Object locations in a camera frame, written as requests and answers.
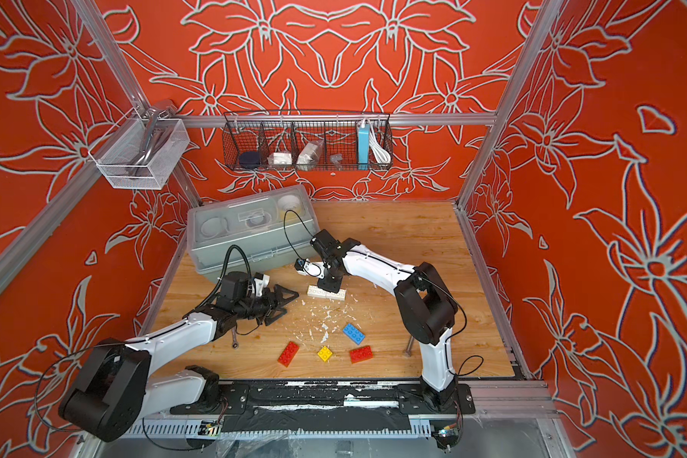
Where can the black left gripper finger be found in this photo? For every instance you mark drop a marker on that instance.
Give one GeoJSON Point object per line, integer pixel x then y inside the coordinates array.
{"type": "Point", "coordinates": [281, 296]}
{"type": "Point", "coordinates": [274, 314]}

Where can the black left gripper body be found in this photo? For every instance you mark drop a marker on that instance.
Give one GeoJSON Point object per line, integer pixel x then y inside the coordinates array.
{"type": "Point", "coordinates": [253, 307]}

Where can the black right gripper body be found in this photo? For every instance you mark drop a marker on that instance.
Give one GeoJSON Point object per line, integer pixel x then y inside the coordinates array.
{"type": "Point", "coordinates": [327, 269]}

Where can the white lego brick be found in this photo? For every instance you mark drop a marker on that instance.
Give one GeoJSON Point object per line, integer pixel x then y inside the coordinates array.
{"type": "Point", "coordinates": [319, 293]}

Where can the red lego brick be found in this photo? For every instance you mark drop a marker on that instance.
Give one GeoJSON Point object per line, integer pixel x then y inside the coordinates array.
{"type": "Point", "coordinates": [360, 354]}
{"type": "Point", "coordinates": [288, 354]}

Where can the blue lego brick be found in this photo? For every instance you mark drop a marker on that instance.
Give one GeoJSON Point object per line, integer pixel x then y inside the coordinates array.
{"type": "Point", "coordinates": [357, 336]}

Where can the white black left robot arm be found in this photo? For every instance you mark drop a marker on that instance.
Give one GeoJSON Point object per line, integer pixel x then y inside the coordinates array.
{"type": "Point", "coordinates": [118, 385]}

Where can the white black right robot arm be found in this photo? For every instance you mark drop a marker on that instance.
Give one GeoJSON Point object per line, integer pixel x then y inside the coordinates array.
{"type": "Point", "coordinates": [427, 308]}

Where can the yellow lego brick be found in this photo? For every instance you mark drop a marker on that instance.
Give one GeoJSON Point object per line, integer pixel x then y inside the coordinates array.
{"type": "Point", "coordinates": [325, 354]}

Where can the grey translucent plastic storage box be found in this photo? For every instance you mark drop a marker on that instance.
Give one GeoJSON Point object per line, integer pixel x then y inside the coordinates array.
{"type": "Point", "coordinates": [248, 233]}

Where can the yellow tape roll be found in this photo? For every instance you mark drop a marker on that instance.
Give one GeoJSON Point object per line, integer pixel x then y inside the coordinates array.
{"type": "Point", "coordinates": [291, 205]}

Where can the white packet in basket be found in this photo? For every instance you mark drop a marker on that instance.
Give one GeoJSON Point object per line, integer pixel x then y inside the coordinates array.
{"type": "Point", "coordinates": [308, 158]}

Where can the metal bolt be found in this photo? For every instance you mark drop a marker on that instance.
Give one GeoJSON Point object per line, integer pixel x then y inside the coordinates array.
{"type": "Point", "coordinates": [409, 346]}

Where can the white box in basket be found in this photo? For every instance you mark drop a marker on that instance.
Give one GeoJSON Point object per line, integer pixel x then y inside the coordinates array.
{"type": "Point", "coordinates": [280, 159]}

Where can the dark blue round object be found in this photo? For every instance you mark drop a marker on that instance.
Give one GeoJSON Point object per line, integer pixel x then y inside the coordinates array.
{"type": "Point", "coordinates": [250, 160]}

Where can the light blue box in basket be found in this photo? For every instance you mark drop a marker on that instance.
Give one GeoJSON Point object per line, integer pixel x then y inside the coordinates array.
{"type": "Point", "coordinates": [363, 147]}

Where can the metal tongs in bin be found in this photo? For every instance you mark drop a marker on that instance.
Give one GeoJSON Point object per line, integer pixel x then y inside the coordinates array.
{"type": "Point", "coordinates": [151, 137]}

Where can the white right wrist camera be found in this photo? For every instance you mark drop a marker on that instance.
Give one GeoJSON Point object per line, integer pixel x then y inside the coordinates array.
{"type": "Point", "coordinates": [301, 266]}

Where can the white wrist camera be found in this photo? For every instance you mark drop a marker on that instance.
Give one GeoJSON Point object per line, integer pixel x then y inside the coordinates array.
{"type": "Point", "coordinates": [259, 283]}
{"type": "Point", "coordinates": [301, 266]}

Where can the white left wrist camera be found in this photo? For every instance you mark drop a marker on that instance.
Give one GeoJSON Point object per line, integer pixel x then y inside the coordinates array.
{"type": "Point", "coordinates": [259, 283]}

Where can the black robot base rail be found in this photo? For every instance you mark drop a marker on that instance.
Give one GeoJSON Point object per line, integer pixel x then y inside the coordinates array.
{"type": "Point", "coordinates": [320, 408]}

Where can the black wire wall basket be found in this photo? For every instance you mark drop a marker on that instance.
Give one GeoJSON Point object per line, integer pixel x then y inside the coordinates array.
{"type": "Point", "coordinates": [270, 132]}

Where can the clear plastic wall bin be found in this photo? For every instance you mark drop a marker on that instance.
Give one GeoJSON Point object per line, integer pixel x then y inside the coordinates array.
{"type": "Point", "coordinates": [115, 157]}

